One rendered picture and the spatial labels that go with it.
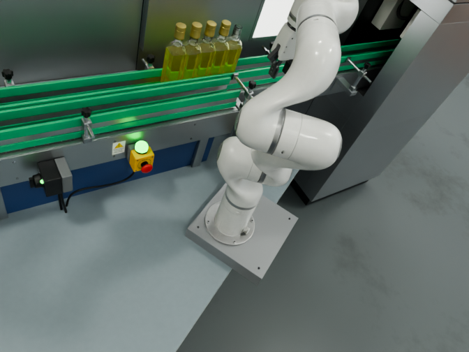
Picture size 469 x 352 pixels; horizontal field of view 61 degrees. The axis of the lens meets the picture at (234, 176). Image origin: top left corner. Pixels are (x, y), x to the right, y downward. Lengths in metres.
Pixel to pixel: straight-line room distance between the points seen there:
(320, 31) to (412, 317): 2.21
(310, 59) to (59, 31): 0.89
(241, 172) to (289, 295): 1.35
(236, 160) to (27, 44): 0.74
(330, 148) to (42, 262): 0.99
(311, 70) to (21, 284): 1.06
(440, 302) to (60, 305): 2.31
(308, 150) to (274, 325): 1.61
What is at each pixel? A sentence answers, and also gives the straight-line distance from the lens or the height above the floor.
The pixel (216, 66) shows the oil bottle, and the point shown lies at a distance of 1.53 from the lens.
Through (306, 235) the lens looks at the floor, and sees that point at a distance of 2.67.
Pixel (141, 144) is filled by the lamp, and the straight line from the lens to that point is 1.38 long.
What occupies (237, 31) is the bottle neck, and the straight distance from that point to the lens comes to 1.51.
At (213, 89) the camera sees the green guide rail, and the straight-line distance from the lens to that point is 1.56.
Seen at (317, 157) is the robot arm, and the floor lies 1.50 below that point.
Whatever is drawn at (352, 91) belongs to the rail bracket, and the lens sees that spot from 2.01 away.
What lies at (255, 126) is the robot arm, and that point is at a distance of 0.79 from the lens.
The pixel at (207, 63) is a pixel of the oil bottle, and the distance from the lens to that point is 1.51.
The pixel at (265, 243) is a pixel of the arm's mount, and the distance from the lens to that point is 1.51.
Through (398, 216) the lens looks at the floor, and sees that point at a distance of 3.19.
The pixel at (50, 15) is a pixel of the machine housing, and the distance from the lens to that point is 1.41.
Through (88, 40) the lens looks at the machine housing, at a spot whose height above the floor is 1.19.
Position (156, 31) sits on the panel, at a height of 1.23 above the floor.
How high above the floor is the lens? 2.03
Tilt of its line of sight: 48 degrees down
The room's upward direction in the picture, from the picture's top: 24 degrees clockwise
